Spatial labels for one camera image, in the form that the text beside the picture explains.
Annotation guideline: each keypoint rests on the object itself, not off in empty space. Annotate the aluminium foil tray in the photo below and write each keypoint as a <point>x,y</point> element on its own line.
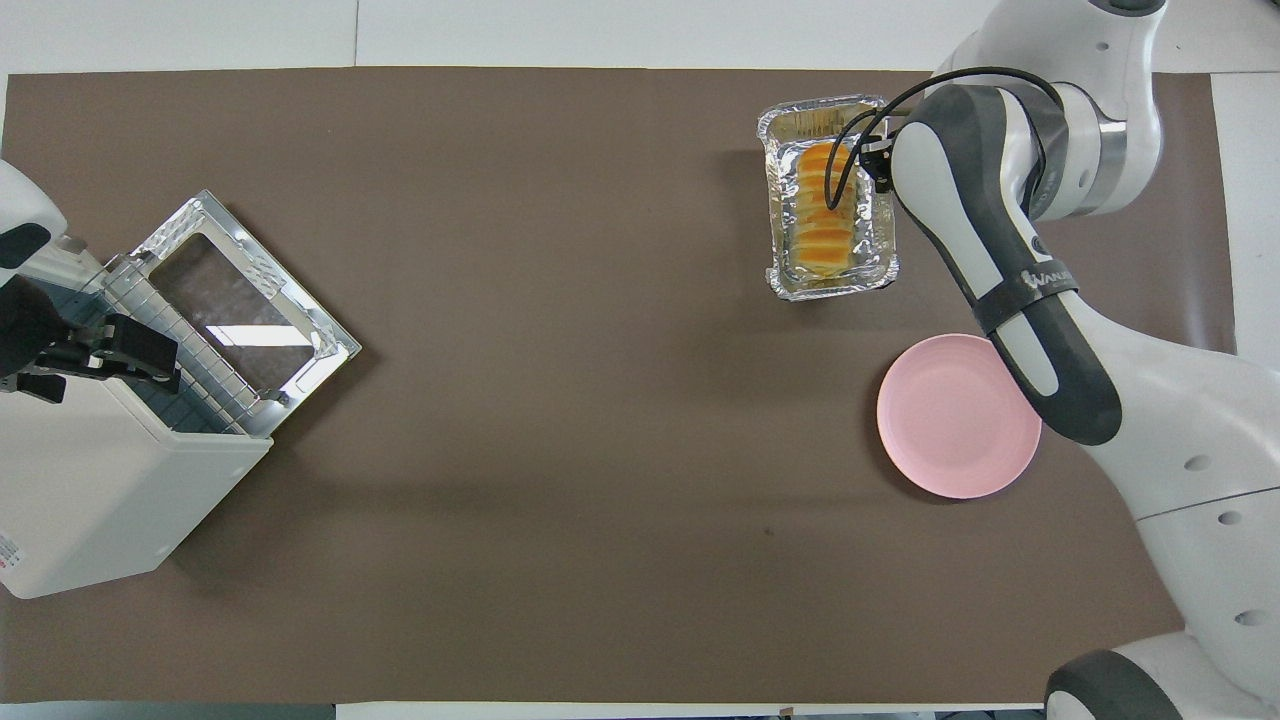
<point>800,120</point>

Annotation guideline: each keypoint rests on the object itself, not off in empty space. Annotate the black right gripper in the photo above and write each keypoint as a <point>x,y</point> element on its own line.
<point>880,160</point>

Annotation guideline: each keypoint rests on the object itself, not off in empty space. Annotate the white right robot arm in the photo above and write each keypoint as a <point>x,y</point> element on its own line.
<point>1180,420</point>

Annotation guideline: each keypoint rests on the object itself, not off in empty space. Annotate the glass oven door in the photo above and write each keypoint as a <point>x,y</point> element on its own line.
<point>262,345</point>

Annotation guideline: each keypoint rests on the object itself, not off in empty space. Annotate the white toaster oven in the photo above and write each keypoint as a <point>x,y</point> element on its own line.
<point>90,500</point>

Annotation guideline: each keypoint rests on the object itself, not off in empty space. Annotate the golden sliced bread loaf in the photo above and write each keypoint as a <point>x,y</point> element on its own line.
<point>825,245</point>

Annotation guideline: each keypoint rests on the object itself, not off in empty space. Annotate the pink round plate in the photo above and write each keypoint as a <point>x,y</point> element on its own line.
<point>940,430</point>

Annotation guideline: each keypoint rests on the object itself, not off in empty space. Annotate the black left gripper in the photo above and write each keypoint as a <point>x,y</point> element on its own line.
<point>30,330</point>

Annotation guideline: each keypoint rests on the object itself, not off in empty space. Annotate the brown table mat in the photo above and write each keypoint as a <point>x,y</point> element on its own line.
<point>600,500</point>

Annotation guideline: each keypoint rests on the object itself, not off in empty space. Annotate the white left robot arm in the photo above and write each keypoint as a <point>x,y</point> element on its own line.
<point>25,215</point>

